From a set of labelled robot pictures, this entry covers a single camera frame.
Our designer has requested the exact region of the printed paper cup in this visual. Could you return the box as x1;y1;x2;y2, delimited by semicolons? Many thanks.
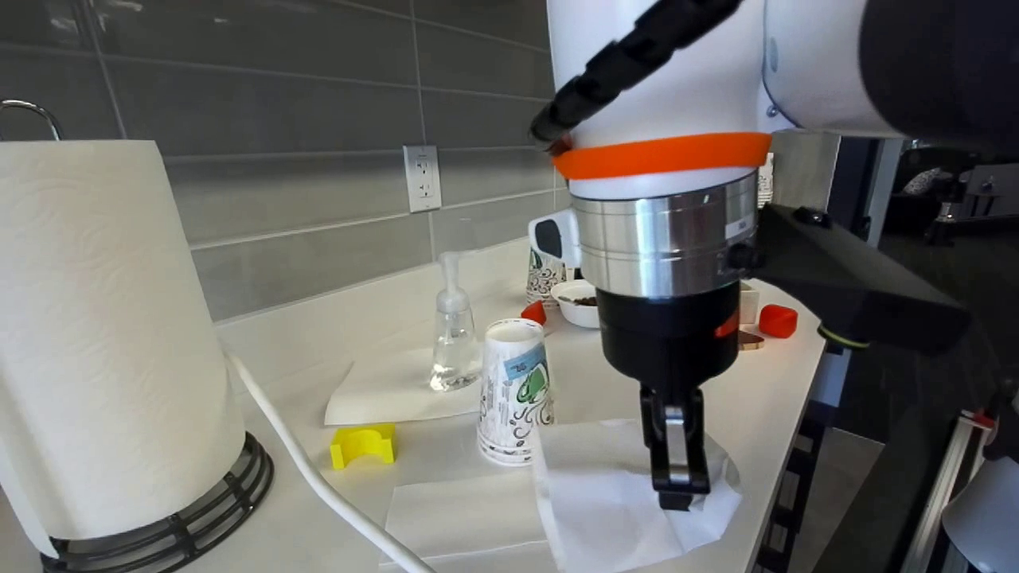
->
473;318;553;467

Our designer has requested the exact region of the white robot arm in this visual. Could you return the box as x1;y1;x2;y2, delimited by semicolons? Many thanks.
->
533;0;1019;510

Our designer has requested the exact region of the clear glass bottle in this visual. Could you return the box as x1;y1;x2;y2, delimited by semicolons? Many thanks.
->
430;251;480;391

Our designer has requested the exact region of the printed cup by wall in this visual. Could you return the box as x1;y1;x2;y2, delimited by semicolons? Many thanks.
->
527;209;584;294

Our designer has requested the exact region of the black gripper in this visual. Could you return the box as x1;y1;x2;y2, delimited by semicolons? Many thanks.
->
599;284;738;510

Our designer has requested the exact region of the white power cable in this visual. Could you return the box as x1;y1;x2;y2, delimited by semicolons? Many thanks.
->
224;353;427;573

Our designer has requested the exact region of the white paper towel roll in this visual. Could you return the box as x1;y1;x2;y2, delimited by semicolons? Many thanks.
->
0;139;246;553

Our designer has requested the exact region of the white napkin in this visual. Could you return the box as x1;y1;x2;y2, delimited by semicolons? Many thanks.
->
320;353;480;426
533;421;742;573
384;470;553;573

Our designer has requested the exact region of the small red object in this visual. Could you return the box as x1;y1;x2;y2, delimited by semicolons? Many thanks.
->
520;304;548;325

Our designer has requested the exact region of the white wall outlet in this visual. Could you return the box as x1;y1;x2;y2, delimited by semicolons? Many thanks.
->
405;147;444;214

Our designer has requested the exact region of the yellow plastic block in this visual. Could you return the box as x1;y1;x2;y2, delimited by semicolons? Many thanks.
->
328;424;398;470

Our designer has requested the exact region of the white napkin under bottle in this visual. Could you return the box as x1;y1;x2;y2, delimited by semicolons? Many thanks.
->
320;353;480;426

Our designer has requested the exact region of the black monitor panel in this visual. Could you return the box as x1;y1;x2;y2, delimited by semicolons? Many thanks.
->
827;138;905;247

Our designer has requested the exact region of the black wire towel holder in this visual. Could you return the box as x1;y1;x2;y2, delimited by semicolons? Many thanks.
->
42;436;273;573

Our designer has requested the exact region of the white bowl with spoon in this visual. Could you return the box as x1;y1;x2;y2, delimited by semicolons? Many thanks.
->
550;282;599;330

